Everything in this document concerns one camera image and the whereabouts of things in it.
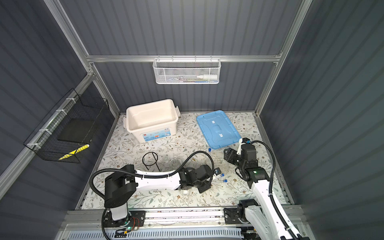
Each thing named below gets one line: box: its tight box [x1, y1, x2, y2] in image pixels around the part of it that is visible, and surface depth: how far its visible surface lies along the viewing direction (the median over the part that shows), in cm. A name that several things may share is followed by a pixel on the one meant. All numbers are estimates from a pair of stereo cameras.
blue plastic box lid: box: [196, 110, 241, 150], surface depth 111 cm
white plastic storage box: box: [123, 99, 181, 143], surface depth 107 cm
